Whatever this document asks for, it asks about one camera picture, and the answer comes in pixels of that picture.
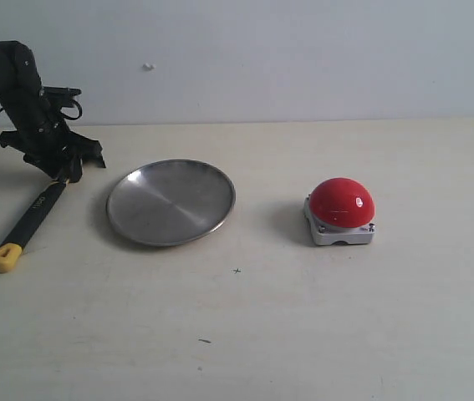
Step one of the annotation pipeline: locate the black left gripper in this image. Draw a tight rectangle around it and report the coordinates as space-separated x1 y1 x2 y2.
0 86 106 175

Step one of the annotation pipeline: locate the black and yellow claw hammer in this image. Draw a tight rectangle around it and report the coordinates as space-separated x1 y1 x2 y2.
0 155 107 274

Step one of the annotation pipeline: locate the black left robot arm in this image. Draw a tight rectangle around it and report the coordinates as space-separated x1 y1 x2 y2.
0 41 105 182

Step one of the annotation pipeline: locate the red dome push button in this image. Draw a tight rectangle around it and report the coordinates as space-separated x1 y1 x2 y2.
303 177 375 246

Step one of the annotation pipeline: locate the round stainless steel plate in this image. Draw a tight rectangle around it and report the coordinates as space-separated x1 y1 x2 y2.
105 159 237 247

